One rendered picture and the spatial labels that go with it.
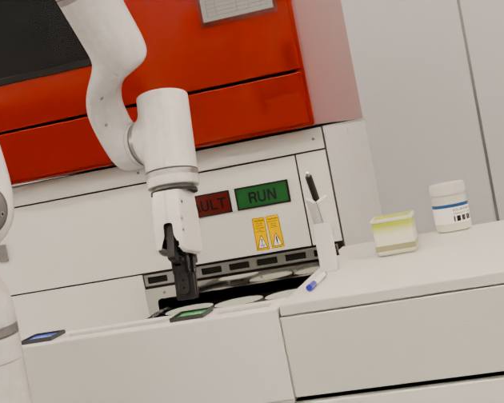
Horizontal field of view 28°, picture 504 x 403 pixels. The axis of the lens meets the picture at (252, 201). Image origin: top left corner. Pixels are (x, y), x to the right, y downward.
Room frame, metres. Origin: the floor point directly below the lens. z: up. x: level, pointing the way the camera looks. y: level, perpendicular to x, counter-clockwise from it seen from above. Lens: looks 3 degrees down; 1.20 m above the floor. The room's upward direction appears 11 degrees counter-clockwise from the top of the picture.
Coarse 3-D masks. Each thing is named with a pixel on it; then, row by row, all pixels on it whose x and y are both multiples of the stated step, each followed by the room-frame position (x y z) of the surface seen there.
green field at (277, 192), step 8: (272, 184) 2.12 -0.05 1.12; (280, 184) 2.11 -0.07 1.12; (240, 192) 2.13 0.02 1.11; (248, 192) 2.13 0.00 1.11; (256, 192) 2.13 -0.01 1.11; (264, 192) 2.12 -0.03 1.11; (272, 192) 2.12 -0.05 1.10; (280, 192) 2.11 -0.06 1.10; (240, 200) 2.14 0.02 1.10; (248, 200) 2.13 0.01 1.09; (256, 200) 2.13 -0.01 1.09; (264, 200) 2.12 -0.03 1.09; (272, 200) 2.12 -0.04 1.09; (280, 200) 2.11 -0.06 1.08; (240, 208) 2.14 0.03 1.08
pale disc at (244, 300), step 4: (248, 296) 2.08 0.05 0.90; (252, 296) 2.07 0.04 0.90; (256, 296) 2.06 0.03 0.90; (260, 296) 2.05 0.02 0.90; (228, 300) 2.08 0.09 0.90; (232, 300) 2.07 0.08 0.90; (236, 300) 2.06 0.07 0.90; (240, 300) 2.05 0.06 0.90; (244, 300) 2.04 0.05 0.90; (248, 300) 2.03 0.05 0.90; (252, 300) 2.02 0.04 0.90; (256, 300) 2.01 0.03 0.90; (220, 304) 2.05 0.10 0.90; (224, 304) 2.04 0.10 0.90; (228, 304) 2.03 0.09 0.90; (232, 304) 2.02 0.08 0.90; (236, 304) 2.01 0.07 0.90; (240, 304) 2.00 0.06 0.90
